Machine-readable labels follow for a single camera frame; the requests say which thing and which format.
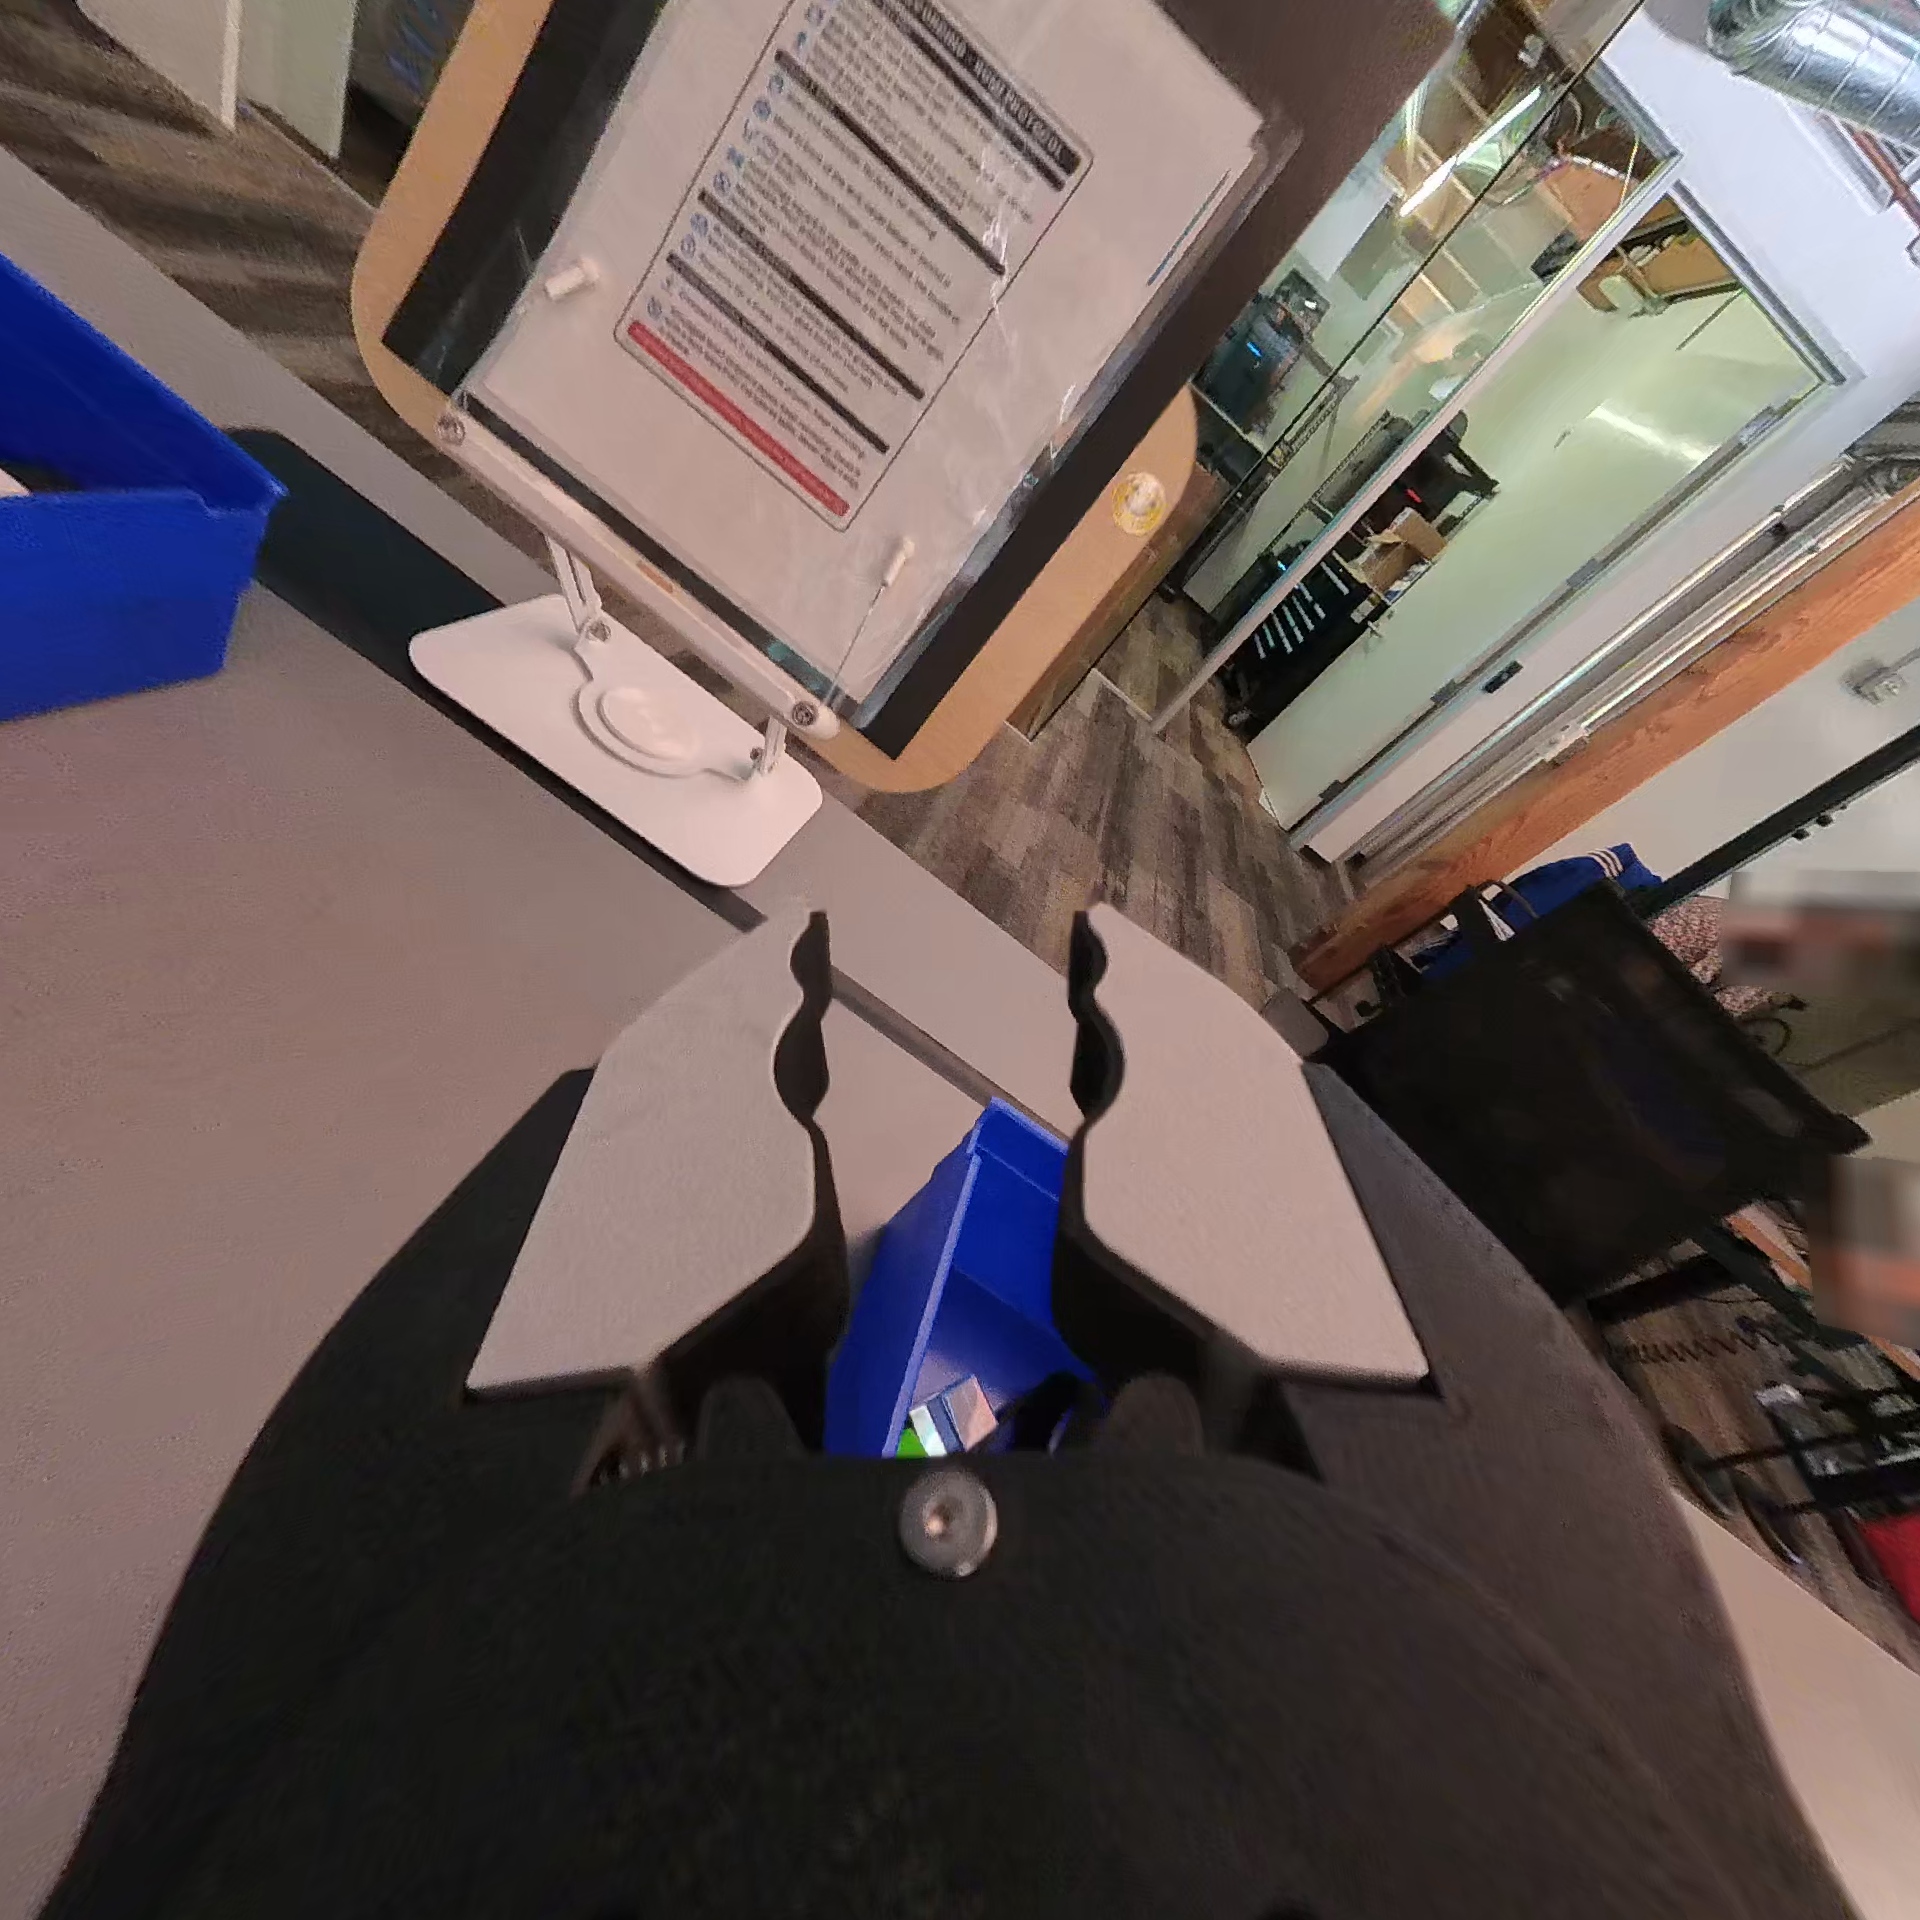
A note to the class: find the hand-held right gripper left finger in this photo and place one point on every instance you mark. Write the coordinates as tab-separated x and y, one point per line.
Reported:
675	1184

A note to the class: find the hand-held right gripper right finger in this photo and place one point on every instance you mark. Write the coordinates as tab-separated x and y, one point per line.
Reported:
1245	1200

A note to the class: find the blue plastic bin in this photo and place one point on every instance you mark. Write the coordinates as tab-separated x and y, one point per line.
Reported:
105	569
960	1276

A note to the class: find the clear glass cube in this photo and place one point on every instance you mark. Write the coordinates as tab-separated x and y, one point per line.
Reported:
955	1417

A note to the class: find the black office chair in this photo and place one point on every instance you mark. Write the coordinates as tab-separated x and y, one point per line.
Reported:
1575	1079

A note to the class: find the white board stand base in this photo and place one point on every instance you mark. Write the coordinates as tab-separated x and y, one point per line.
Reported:
599	721

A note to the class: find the blue striped jacket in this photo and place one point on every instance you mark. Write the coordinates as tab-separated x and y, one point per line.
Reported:
1589	873

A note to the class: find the red plastic bin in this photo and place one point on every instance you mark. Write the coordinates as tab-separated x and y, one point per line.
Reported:
1891	1553

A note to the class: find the black framed instruction board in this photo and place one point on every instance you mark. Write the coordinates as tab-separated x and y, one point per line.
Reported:
839	299

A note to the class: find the wooden support post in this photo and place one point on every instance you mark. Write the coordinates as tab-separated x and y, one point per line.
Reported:
1651	721

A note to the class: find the slim silver ventilation duct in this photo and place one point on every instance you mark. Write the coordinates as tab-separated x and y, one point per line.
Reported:
1829	59

